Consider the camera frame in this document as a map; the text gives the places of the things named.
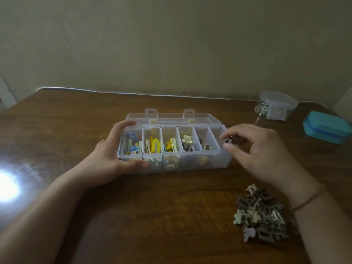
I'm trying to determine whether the yellow patterned hair clips bunch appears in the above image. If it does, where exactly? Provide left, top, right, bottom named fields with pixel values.
left=164, top=137, right=180, bottom=153

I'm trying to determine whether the clear round jar with lid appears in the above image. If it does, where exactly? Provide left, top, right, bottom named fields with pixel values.
left=254, top=91, right=299, bottom=122

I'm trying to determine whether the clear plastic compartment box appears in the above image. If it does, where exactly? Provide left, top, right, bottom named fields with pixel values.
left=117, top=108, right=234, bottom=173

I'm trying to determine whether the teal zip case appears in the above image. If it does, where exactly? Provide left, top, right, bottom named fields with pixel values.
left=302, top=111, right=352, bottom=145

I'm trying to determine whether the yellow snap hair clips bunch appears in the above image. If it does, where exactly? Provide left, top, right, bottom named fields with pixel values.
left=145, top=136, right=162, bottom=155

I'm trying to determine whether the pile of brown hair clips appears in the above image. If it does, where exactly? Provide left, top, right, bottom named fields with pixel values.
left=233, top=184, right=301, bottom=243

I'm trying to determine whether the person's right hand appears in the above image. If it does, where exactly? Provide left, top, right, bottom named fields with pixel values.
left=220, top=124, right=325, bottom=201

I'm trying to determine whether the brown thread bracelet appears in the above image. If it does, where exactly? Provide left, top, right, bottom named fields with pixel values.
left=291, top=186, right=327, bottom=212

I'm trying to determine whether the person's right forearm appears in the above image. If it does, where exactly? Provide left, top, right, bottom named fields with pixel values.
left=287, top=187, right=352, bottom=264

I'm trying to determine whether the white cable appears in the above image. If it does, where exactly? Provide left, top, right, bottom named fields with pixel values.
left=35, top=86, right=330, bottom=108

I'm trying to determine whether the person's left forearm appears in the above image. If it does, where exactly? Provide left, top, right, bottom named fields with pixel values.
left=0, top=165, right=91, bottom=264

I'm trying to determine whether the person's left hand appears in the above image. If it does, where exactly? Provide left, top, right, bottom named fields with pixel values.
left=81, top=120, right=150, bottom=188

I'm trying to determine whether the blue hair clips bunch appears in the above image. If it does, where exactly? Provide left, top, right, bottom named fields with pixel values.
left=125, top=131, right=143, bottom=156

